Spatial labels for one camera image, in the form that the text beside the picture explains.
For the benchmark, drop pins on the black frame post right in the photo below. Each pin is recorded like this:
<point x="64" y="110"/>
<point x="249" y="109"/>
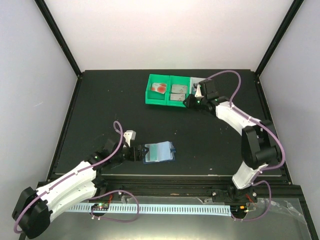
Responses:
<point x="282" y="29"/>

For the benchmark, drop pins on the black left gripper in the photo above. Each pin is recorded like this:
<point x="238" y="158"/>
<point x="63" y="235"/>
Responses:
<point x="139" y="156"/>

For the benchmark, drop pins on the pink blossom card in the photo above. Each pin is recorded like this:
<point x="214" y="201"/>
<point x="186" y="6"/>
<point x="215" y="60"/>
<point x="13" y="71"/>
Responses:
<point x="179" y="97"/>

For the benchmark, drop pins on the green bin middle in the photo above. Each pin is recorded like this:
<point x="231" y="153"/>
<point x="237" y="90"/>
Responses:
<point x="177" y="85"/>

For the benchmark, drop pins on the left circuit board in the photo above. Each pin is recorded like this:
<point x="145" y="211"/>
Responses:
<point x="100" y="207"/>

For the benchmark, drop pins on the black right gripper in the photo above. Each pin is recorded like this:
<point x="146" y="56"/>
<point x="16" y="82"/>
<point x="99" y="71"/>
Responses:
<point x="189" y="104"/>

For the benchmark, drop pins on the black frame post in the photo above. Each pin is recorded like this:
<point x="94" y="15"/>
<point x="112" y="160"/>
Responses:
<point x="46" y="13"/>
<point x="282" y="29"/>

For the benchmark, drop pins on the light blue slotted strip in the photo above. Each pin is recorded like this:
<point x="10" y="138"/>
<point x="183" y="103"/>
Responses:
<point x="158" y="209"/>

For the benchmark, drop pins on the black frame post left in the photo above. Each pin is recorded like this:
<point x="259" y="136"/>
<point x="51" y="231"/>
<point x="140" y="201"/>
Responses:
<point x="46" y="13"/>

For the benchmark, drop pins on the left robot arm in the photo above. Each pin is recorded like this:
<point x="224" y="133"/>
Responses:
<point x="37" y="208"/>

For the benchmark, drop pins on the blue leather card holder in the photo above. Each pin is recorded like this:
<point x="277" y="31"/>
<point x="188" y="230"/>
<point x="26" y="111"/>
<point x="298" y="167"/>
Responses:
<point x="166" y="152"/>

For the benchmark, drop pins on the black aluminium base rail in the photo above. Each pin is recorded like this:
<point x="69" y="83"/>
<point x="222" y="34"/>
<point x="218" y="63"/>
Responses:
<point x="194" y="186"/>

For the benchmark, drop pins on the green bin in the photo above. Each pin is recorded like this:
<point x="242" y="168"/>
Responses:
<point x="152" y="97"/>
<point x="177" y="85"/>

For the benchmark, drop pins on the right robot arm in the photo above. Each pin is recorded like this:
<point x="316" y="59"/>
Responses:
<point x="261" y="150"/>

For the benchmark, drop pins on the red circle card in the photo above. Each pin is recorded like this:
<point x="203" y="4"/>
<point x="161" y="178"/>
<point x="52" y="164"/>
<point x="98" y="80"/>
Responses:
<point x="162" y="89"/>
<point x="155" y="87"/>

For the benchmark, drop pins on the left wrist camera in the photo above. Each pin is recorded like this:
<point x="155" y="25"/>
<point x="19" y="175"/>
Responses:
<point x="129" y="136"/>

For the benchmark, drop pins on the green bin left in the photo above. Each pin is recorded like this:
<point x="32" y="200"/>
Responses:
<point x="152" y="97"/>

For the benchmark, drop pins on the white bin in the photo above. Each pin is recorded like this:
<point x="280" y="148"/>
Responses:
<point x="193" y="81"/>

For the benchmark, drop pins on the white patterned card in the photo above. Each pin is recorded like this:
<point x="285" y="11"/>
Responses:
<point x="175" y="88"/>

